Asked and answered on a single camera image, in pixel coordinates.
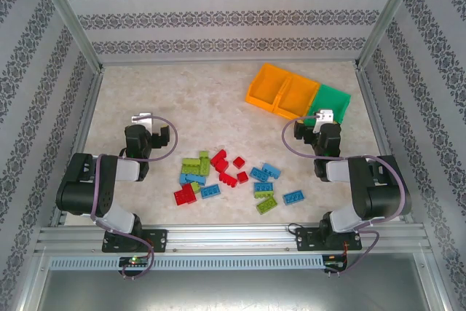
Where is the orange plastic bin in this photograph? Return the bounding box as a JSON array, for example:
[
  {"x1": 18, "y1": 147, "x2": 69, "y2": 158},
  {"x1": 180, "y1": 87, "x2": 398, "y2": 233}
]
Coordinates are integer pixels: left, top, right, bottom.
[
  {"x1": 272, "y1": 74, "x2": 321, "y2": 120},
  {"x1": 244, "y1": 63, "x2": 293, "y2": 114}
]

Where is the green plastic bin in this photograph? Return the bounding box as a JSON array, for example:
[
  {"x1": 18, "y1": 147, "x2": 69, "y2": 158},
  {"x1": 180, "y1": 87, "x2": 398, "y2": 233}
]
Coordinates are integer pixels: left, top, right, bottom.
[{"x1": 304, "y1": 84, "x2": 352, "y2": 126}]

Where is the small controller circuit board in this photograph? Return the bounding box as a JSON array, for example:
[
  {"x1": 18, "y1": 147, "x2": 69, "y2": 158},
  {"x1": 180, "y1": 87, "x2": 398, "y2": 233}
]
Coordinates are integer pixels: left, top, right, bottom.
[
  {"x1": 119, "y1": 256, "x2": 151, "y2": 269},
  {"x1": 323, "y1": 254, "x2": 349, "y2": 272}
]

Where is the grey metal sheet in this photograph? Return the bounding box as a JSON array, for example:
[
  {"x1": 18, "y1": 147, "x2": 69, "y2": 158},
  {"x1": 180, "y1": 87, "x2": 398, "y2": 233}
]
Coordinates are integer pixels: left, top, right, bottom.
[{"x1": 21, "y1": 269, "x2": 451, "y2": 311}]

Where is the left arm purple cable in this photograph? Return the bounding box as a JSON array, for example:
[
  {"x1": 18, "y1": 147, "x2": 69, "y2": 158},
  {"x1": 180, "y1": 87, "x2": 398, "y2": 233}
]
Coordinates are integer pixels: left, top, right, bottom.
[{"x1": 90, "y1": 114, "x2": 178, "y2": 280}]

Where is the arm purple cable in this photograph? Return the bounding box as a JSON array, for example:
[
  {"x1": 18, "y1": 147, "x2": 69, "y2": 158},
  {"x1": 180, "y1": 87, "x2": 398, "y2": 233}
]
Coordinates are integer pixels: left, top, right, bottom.
[
  {"x1": 283, "y1": 116, "x2": 409, "y2": 279},
  {"x1": 90, "y1": 114, "x2": 178, "y2": 280}
]

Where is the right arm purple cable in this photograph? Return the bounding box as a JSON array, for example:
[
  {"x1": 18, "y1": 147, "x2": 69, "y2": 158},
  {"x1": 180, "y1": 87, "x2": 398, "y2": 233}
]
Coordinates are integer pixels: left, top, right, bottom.
[{"x1": 283, "y1": 116, "x2": 409, "y2": 279}]

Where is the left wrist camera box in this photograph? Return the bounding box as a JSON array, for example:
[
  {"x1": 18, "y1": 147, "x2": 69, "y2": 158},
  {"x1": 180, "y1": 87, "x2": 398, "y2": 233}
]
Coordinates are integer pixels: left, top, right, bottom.
[{"x1": 131, "y1": 112, "x2": 157, "y2": 130}]

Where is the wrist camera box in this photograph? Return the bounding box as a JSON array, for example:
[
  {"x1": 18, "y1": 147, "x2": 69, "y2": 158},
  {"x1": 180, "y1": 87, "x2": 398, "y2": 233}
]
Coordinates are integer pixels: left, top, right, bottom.
[
  {"x1": 312, "y1": 109, "x2": 334, "y2": 134},
  {"x1": 131, "y1": 112, "x2": 157, "y2": 130}
]

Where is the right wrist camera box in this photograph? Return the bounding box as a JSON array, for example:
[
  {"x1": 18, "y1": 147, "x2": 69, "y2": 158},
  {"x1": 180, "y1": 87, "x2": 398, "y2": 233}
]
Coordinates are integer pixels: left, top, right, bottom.
[{"x1": 312, "y1": 109, "x2": 334, "y2": 134}]

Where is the aluminium side rail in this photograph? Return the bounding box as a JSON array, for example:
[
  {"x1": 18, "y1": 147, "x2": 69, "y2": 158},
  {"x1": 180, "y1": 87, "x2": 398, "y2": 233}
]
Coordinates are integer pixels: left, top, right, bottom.
[
  {"x1": 355, "y1": 66, "x2": 415, "y2": 224},
  {"x1": 50, "y1": 70, "x2": 105, "y2": 227}
]

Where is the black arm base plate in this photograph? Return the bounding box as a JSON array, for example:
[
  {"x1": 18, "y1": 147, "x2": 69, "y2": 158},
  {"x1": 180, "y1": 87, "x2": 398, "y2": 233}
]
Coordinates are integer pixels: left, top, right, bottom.
[
  {"x1": 101, "y1": 229, "x2": 168, "y2": 253},
  {"x1": 295, "y1": 226, "x2": 362, "y2": 252}
]

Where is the aluminium mounting rail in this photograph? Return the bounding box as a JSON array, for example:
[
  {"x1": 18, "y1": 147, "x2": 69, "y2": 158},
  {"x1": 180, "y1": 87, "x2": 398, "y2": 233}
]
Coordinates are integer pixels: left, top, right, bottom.
[{"x1": 34, "y1": 224, "x2": 427, "y2": 253}]

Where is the grey slotted cable duct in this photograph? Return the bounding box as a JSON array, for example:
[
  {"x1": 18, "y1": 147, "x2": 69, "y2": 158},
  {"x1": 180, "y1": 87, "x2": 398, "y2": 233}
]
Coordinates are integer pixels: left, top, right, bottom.
[{"x1": 49, "y1": 255, "x2": 325, "y2": 270}]

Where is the aluminium frame post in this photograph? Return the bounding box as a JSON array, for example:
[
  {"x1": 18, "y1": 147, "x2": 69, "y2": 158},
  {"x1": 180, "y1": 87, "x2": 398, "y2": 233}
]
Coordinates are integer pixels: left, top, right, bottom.
[
  {"x1": 355, "y1": 0, "x2": 426, "y2": 71},
  {"x1": 28, "y1": 0, "x2": 106, "y2": 74}
]

